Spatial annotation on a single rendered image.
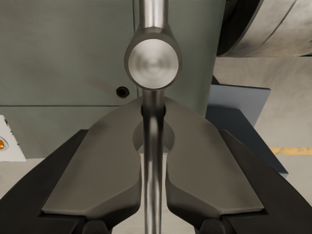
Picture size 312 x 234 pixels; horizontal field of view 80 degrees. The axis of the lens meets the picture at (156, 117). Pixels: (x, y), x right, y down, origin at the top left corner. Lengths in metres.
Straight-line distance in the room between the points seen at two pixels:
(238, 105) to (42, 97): 0.76
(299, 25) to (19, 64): 0.31
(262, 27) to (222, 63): 1.34
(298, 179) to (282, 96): 1.26
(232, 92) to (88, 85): 0.69
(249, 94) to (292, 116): 1.31
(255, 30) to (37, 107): 0.27
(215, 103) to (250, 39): 0.58
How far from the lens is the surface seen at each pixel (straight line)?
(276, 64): 1.80
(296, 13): 0.28
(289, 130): 2.25
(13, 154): 0.32
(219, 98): 0.83
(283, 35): 0.30
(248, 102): 0.89
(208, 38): 0.21
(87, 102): 0.23
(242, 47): 0.30
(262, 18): 0.26
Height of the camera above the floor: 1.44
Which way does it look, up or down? 57 degrees down
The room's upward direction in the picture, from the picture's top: 178 degrees clockwise
